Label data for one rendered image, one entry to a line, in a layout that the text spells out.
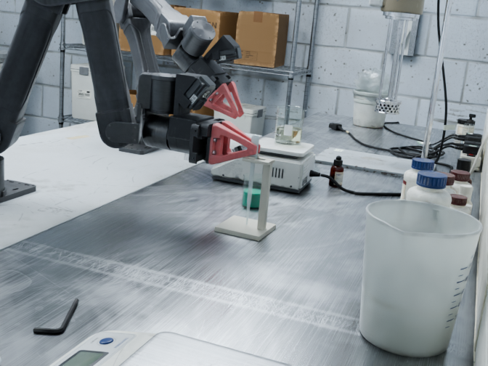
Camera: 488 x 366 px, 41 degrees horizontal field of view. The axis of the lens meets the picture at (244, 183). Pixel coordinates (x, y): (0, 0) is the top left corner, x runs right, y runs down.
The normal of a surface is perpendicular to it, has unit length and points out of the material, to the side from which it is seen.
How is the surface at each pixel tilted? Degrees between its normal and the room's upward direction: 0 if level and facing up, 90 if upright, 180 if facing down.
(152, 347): 0
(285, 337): 0
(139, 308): 0
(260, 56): 89
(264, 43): 89
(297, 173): 90
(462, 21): 90
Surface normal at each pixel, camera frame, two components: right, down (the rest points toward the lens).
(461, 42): -0.34, 0.20
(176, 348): 0.09, -0.96
